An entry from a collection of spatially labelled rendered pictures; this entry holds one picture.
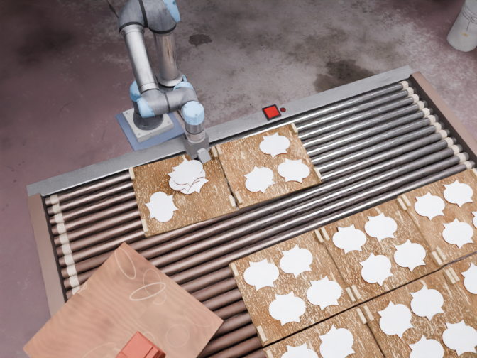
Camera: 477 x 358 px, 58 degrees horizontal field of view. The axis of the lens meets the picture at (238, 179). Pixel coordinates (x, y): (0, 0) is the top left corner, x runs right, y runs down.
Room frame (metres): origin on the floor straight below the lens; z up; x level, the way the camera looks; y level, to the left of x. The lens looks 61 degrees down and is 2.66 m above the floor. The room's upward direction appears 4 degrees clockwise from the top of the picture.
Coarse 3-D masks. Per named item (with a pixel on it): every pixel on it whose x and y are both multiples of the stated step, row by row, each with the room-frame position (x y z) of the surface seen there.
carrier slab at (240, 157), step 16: (288, 128) 1.28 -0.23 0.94; (224, 144) 1.15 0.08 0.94; (240, 144) 1.16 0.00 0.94; (256, 144) 1.17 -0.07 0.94; (224, 160) 1.06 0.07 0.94; (240, 160) 1.07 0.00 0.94; (256, 160) 1.08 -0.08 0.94; (272, 160) 1.08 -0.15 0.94; (304, 160) 1.10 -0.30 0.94; (240, 176) 0.98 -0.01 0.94; (240, 192) 0.90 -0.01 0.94; (256, 192) 0.90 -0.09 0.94; (272, 192) 0.91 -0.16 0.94; (288, 192) 0.92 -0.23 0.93; (240, 208) 0.82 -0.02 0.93
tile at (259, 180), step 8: (256, 168) 1.02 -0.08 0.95; (264, 168) 1.03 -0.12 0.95; (248, 176) 0.98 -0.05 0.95; (256, 176) 0.98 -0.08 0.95; (264, 176) 0.99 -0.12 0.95; (272, 176) 0.99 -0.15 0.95; (248, 184) 0.94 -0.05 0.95; (256, 184) 0.94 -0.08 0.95; (264, 184) 0.94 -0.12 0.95; (272, 184) 0.95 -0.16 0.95
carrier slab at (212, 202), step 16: (176, 160) 1.04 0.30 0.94; (144, 176) 0.94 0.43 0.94; (160, 176) 0.95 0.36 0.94; (208, 176) 0.97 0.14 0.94; (144, 192) 0.86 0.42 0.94; (176, 192) 0.87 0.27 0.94; (208, 192) 0.88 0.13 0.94; (224, 192) 0.89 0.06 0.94; (144, 208) 0.78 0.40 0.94; (192, 208) 0.80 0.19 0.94; (208, 208) 0.81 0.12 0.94; (224, 208) 0.81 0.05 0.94; (160, 224) 0.71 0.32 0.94; (176, 224) 0.72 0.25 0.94
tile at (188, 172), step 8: (184, 160) 1.02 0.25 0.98; (192, 160) 1.02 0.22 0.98; (176, 168) 0.97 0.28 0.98; (184, 168) 0.97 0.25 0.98; (192, 168) 0.98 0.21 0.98; (200, 168) 0.98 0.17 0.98; (176, 176) 0.93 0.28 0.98; (184, 176) 0.93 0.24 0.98; (192, 176) 0.94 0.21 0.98; (200, 176) 0.94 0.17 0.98; (184, 184) 0.90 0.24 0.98
